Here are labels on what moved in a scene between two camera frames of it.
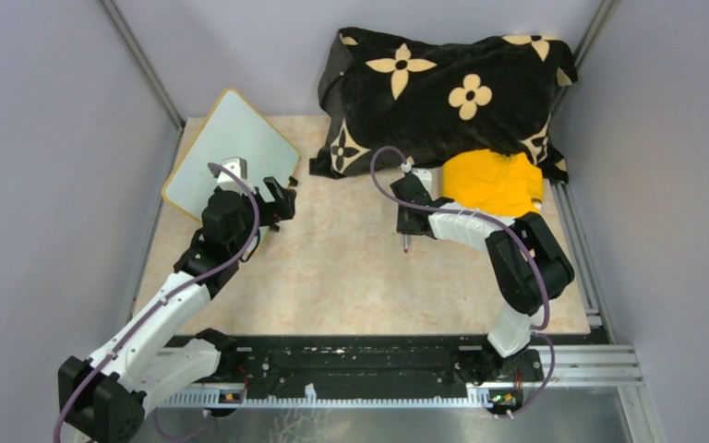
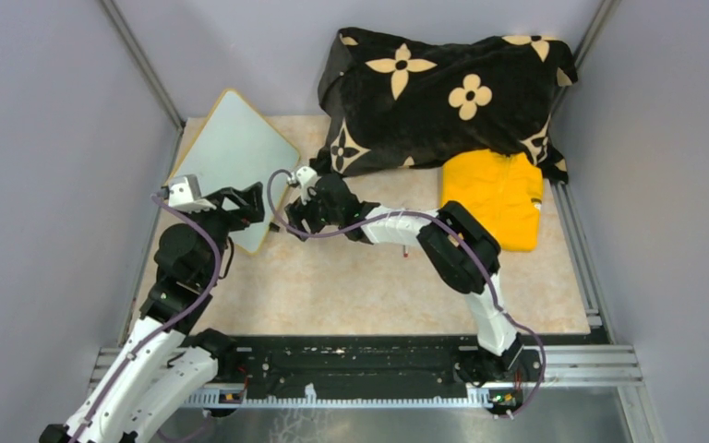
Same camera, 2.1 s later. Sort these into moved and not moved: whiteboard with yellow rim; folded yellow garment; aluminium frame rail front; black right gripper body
Moved: black right gripper body
Not moved: aluminium frame rail front; folded yellow garment; whiteboard with yellow rim
